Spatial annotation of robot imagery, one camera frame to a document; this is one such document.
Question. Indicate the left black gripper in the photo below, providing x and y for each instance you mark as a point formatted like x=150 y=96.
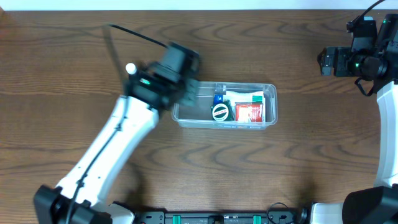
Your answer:
x=187 y=94

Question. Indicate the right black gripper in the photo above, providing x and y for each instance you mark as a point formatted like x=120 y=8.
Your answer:
x=346 y=54

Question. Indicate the dark green square box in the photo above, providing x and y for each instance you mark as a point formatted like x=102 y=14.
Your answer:
x=222 y=111

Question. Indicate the white green medicine box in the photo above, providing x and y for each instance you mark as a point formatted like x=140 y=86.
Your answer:
x=236 y=97

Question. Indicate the black bottle white cap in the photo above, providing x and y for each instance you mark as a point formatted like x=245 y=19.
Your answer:
x=131 y=68

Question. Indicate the red white Panadol box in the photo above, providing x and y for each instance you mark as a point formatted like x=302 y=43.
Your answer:
x=249 y=112

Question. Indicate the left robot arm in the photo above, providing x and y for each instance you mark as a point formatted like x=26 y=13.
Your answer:
x=80 y=197

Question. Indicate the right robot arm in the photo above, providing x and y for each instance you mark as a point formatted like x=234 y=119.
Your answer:
x=379 y=203

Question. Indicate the clear plastic container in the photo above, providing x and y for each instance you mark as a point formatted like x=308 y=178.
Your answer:
x=200 y=115

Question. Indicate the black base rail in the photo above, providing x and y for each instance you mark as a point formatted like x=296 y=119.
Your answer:
x=278 y=216

